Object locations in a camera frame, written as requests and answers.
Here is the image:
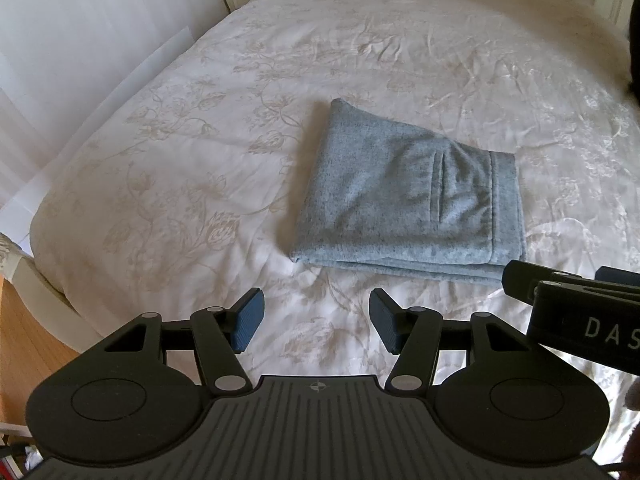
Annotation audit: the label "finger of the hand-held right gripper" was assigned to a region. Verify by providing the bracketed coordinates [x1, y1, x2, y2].
[501, 259, 640, 307]
[594, 266, 640, 289]

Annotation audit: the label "white bed frame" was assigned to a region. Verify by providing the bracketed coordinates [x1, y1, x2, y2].
[0, 232, 83, 356]

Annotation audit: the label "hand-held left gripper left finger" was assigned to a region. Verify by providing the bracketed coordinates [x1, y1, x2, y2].
[104, 287, 266, 396]

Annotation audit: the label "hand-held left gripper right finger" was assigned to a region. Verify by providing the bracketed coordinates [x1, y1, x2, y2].
[368, 287, 532, 396]

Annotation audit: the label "grey-blue pants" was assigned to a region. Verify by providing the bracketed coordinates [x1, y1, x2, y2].
[290, 97, 527, 286]

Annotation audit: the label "bed with white floral cover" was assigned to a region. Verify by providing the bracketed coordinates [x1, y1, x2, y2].
[29, 0, 640, 461]

